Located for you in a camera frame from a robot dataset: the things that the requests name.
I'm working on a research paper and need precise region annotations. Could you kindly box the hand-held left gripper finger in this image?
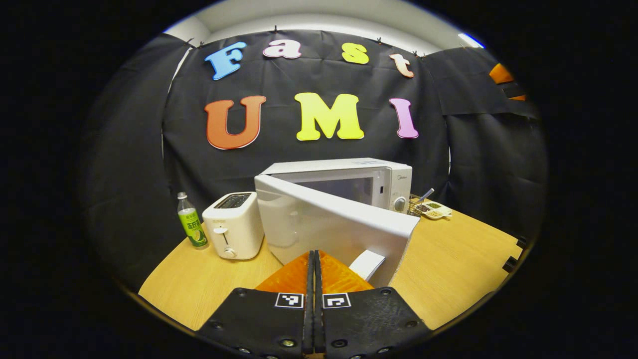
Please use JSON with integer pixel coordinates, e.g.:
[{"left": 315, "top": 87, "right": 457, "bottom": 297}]
[
  {"left": 315, "top": 249, "right": 432, "bottom": 359},
  {"left": 195, "top": 250, "right": 315, "bottom": 359}
]

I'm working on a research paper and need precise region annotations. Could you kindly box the white microwave oven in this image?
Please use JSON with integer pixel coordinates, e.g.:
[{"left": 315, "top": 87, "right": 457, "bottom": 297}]
[{"left": 254, "top": 158, "right": 421, "bottom": 289}]

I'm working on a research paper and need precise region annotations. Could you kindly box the ceiling light panel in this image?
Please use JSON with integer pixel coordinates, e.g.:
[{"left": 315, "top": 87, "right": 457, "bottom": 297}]
[{"left": 458, "top": 32, "right": 485, "bottom": 49}]

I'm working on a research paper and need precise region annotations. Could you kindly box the white toaster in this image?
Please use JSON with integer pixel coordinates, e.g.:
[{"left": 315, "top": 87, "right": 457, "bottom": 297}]
[{"left": 202, "top": 192, "right": 265, "bottom": 260}]

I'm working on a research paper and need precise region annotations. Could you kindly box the white divided bean dish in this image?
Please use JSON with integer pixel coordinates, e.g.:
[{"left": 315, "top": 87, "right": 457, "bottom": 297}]
[{"left": 421, "top": 201, "right": 453, "bottom": 220}]

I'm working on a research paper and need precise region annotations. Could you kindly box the green label drink bottle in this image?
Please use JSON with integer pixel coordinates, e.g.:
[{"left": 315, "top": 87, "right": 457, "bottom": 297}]
[{"left": 177, "top": 192, "right": 209, "bottom": 248}]

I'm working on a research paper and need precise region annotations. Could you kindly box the metal wire rack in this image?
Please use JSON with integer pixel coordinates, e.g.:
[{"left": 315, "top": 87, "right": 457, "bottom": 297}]
[{"left": 408, "top": 188, "right": 435, "bottom": 217}]

